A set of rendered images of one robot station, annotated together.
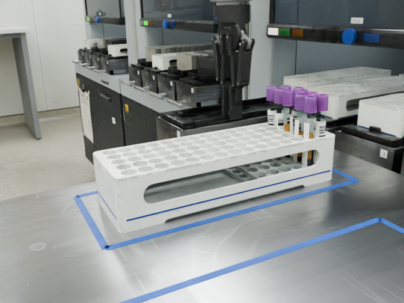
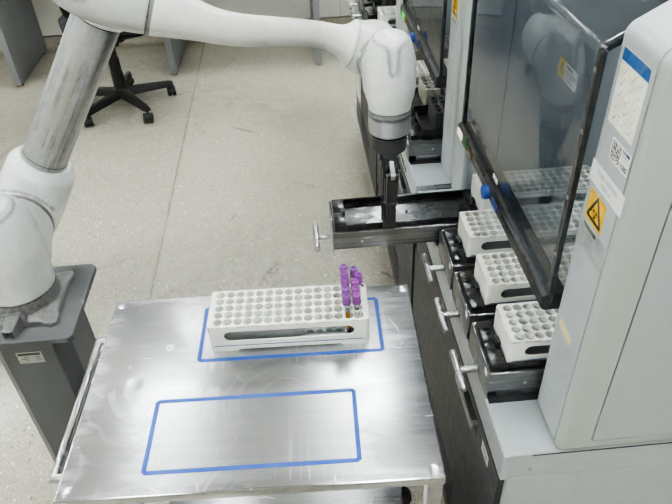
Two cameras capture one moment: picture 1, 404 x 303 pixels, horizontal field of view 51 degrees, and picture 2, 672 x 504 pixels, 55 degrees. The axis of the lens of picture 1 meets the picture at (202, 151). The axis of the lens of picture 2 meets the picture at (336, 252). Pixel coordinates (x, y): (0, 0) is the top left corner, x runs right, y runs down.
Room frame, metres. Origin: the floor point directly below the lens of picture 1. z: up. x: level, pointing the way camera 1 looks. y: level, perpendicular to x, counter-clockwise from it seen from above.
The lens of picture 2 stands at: (-0.25, -0.50, 1.72)
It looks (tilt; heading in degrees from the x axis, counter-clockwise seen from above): 39 degrees down; 26
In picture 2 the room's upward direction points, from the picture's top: 3 degrees counter-clockwise
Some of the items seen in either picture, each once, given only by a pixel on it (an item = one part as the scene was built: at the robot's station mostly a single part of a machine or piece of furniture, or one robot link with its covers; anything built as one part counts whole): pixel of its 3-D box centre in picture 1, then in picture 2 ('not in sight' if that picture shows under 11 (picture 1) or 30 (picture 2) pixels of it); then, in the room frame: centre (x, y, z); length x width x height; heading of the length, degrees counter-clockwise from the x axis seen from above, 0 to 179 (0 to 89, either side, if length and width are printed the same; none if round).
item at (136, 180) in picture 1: (219, 166); (289, 316); (0.51, -0.02, 0.85); 0.30 x 0.10 x 0.06; 117
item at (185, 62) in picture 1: (186, 62); (425, 91); (1.54, 0.05, 0.85); 0.12 x 0.02 x 0.06; 30
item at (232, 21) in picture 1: (231, 27); (389, 151); (0.92, -0.07, 1.00); 0.08 x 0.07 x 0.09; 29
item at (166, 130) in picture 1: (284, 113); (461, 215); (1.05, -0.21, 0.78); 0.73 x 0.14 x 0.09; 119
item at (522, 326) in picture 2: not in sight; (579, 328); (0.70, -0.53, 0.83); 0.30 x 0.10 x 0.06; 119
